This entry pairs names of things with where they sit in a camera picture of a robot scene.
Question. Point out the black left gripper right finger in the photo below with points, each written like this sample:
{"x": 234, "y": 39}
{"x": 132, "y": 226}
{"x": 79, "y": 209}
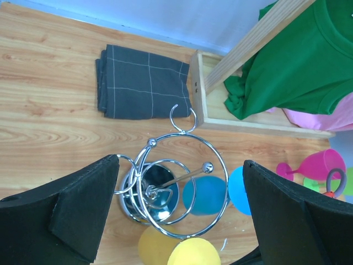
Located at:
{"x": 293, "y": 224}

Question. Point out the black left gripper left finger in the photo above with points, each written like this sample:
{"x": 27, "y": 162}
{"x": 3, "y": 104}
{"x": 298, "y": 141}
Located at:
{"x": 60, "y": 222}

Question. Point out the lime green plastic wine glass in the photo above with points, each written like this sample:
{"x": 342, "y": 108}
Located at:
{"x": 320, "y": 187}

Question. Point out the magenta plastic wine glass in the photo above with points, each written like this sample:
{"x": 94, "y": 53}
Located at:
{"x": 316, "y": 166}

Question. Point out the blue plastic wine glass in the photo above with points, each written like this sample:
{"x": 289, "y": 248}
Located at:
{"x": 210, "y": 192}

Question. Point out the yellow plastic wine glass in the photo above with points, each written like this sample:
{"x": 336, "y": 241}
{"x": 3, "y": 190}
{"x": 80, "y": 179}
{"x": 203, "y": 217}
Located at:
{"x": 156, "y": 248}

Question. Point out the wooden clothes rack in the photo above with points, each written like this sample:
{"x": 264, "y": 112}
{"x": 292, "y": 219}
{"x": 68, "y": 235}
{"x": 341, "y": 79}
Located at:
{"x": 209, "y": 74}

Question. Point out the pink t-shirt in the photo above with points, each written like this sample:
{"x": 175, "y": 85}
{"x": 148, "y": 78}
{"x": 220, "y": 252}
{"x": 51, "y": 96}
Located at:
{"x": 322, "y": 116}

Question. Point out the dark grey folded cloth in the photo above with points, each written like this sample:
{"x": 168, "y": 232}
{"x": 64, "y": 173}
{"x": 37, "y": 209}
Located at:
{"x": 138, "y": 85}

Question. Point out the green tank top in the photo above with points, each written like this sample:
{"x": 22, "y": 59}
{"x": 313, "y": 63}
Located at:
{"x": 313, "y": 52}

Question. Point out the chrome wire wine glass rack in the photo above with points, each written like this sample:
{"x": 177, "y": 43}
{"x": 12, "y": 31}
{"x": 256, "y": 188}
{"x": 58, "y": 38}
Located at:
{"x": 150, "y": 193}

